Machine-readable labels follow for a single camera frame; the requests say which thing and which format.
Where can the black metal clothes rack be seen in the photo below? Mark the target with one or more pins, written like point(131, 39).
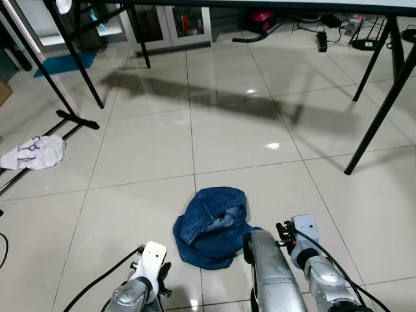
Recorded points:
point(77, 120)

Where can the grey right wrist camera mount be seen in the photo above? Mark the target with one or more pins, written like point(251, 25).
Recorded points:
point(307, 229)

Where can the blue denim jeans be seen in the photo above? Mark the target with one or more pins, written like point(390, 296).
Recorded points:
point(208, 227)

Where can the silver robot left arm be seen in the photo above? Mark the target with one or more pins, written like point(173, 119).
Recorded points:
point(130, 296)

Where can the black wifi router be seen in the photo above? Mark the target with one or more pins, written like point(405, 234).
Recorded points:
point(366, 43)

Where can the white printed cloth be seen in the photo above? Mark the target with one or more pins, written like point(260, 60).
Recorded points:
point(36, 153)

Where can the magenta vacuum cleaner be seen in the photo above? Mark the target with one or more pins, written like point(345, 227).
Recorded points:
point(261, 19)

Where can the white glass door cabinet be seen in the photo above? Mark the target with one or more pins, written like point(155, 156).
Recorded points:
point(169, 26)

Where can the teal floor mat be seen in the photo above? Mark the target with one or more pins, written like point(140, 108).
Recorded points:
point(65, 63)

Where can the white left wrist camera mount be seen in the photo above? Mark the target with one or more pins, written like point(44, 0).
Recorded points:
point(151, 260)

